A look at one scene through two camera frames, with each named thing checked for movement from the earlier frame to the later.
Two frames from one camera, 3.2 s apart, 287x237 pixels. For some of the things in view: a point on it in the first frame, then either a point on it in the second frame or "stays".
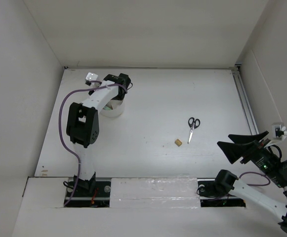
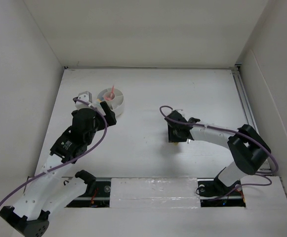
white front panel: x=154 y=192 stays
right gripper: x=243 y=145 -> x=171 y=138
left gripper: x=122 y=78 -> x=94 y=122
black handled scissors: x=193 y=123 stays
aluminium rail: x=251 y=121 stays
